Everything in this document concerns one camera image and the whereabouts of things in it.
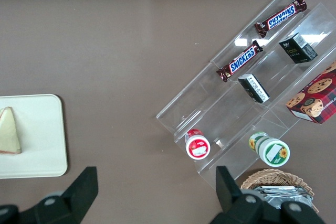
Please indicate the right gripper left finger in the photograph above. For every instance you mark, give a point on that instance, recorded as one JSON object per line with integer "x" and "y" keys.
{"x": 65, "y": 203}

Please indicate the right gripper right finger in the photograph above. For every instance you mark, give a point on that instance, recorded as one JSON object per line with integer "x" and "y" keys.
{"x": 236, "y": 208}

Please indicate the triangular sandwich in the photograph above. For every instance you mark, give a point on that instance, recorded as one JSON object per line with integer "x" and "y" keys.
{"x": 9, "y": 134}

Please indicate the light wicker basket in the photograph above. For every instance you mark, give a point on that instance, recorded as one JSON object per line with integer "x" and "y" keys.
{"x": 275, "y": 176}

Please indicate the cream plastic tray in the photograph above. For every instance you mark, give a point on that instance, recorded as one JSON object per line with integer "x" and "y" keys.
{"x": 39, "y": 142}

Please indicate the stacked foil containers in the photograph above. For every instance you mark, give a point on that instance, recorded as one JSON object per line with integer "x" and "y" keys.
{"x": 278, "y": 192}

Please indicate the green lid cup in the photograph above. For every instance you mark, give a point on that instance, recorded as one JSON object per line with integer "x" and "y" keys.
{"x": 273, "y": 151}

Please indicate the red lid cup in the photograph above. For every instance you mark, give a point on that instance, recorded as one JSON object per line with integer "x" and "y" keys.
{"x": 198, "y": 146}

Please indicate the clear acrylic stepped display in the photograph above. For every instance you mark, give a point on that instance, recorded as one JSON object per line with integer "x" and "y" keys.
{"x": 210, "y": 108}

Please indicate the small black box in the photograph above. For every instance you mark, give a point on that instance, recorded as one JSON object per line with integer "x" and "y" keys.
{"x": 298, "y": 48}
{"x": 253, "y": 89}

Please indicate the red cookie box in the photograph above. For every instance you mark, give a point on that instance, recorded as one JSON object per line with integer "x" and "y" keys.
{"x": 315, "y": 100}

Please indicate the snickers bar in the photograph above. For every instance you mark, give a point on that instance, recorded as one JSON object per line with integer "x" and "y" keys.
{"x": 241, "y": 60}
{"x": 282, "y": 16}

